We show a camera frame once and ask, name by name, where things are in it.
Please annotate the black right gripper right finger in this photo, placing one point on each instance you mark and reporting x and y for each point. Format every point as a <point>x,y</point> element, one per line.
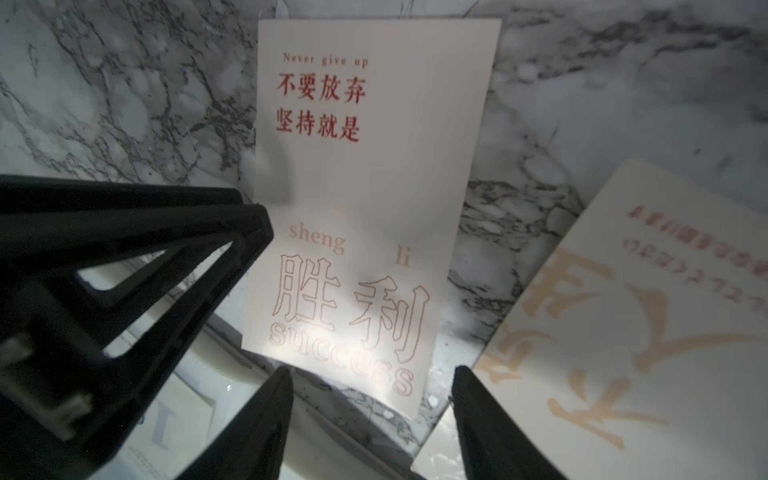
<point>492,445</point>

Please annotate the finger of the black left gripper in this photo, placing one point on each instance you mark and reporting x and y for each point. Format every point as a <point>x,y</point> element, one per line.
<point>23,194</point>
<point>97,309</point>

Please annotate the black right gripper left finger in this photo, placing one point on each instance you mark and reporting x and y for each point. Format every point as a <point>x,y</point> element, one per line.
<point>253,443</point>

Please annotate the white photo album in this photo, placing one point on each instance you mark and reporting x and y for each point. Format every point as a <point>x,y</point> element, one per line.
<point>334,432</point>

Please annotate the pink card gold character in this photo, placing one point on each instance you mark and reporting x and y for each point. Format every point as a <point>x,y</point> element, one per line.
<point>639,349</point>

